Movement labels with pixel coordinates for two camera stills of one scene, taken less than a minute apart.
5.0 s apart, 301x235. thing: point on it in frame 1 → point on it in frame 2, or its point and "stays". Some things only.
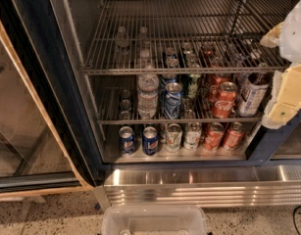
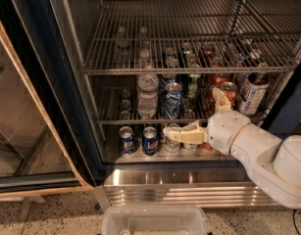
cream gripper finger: (272, 38) → (221, 100)
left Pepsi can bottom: (126, 140) stays
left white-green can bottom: (174, 137) stays
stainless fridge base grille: (205, 185) stays
